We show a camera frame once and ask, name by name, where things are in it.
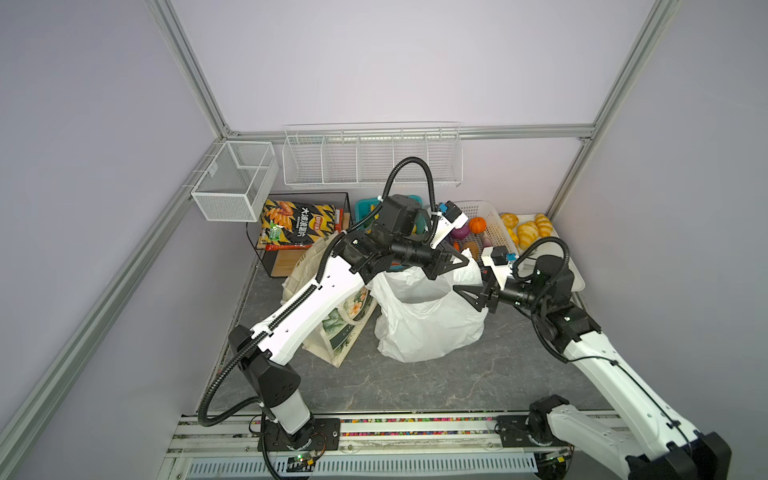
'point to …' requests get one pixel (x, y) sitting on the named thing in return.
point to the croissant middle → (527, 233)
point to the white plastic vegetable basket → (483, 229)
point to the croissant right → (545, 226)
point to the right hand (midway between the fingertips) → (461, 277)
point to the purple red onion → (461, 233)
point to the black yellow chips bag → (287, 223)
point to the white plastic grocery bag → (421, 317)
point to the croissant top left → (510, 220)
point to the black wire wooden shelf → (279, 263)
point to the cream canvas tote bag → (331, 341)
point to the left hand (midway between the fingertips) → (467, 267)
